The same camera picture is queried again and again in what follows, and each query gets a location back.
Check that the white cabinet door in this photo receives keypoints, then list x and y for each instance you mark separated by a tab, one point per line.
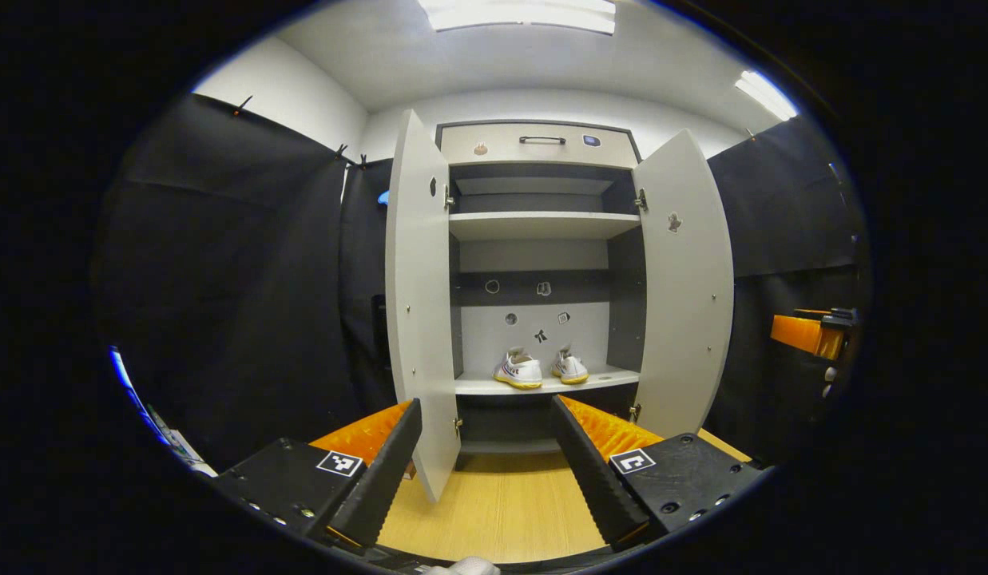
685	303
418	319

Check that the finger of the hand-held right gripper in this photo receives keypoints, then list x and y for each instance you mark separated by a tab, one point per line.
797	334
841	317

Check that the white cabinet drawer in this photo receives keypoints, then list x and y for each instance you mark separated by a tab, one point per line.
501	148

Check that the white cabinet shelf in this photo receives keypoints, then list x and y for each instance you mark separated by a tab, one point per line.
613	377
541	226

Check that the white canvas shoe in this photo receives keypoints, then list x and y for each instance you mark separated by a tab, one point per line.
571	369
519	371

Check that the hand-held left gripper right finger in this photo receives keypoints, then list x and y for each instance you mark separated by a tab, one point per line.
593	479

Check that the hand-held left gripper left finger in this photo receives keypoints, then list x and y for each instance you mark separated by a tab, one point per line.
382	479

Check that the black backdrop cloth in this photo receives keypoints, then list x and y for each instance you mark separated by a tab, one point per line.
222	279

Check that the white shoe cabinet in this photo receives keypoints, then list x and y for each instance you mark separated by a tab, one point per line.
533	255

